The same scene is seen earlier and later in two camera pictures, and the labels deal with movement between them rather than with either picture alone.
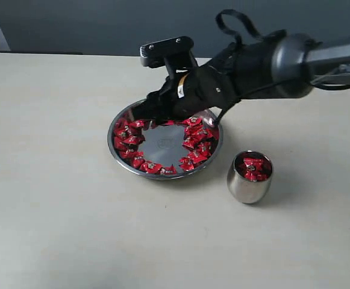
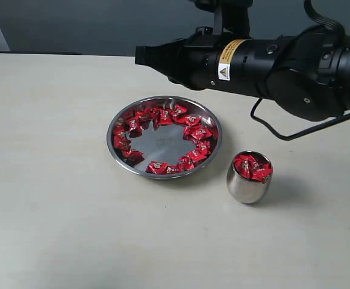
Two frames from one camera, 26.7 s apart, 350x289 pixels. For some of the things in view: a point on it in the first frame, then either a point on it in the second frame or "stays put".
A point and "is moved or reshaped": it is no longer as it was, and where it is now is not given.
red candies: (253, 166) is moved or reshaped
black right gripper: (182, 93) -> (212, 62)
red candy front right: (186, 164) stays put
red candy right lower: (199, 153) stays put
